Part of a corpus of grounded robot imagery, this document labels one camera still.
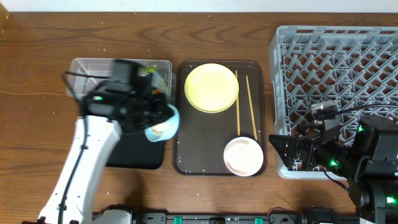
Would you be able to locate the wooden chopstick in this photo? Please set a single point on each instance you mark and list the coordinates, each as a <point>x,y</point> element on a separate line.
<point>251,109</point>
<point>237,108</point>

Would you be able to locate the green snack wrapper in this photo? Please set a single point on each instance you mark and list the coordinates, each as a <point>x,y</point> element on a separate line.
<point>151,69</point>

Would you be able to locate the dark brown serving tray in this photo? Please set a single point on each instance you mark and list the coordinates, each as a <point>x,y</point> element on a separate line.
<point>202,137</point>

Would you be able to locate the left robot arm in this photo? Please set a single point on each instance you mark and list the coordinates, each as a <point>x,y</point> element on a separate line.
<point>73,198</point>

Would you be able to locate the left wooden chopstick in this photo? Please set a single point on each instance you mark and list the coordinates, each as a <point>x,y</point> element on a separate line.
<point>237,108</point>

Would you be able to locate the black waste tray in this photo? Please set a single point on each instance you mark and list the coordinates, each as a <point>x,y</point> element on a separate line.
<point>135,151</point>

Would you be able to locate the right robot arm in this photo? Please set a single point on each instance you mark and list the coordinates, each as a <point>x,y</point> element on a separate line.
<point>369,165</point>

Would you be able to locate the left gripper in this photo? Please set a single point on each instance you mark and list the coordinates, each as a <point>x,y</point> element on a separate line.
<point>161,112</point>

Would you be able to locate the grey dishwasher rack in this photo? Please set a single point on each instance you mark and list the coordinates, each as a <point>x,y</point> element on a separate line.
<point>355,67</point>

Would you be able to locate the yellow plate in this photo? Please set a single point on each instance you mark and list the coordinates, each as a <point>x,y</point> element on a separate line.
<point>211,88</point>

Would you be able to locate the right wooden chopstick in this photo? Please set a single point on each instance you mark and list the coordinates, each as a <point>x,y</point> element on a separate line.
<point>251,109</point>

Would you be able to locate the pink bowl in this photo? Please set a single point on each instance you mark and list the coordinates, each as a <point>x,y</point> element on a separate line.
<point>243,156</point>

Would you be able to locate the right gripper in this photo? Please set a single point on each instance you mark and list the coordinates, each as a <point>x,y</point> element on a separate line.
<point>311,142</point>

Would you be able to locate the clear plastic waste bin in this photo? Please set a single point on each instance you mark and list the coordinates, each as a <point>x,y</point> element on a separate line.
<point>98,69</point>

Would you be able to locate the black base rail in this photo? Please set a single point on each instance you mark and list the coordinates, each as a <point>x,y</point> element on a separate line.
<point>162,218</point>

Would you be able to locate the blue bowl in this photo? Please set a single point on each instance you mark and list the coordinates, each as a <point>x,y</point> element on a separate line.
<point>172,127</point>

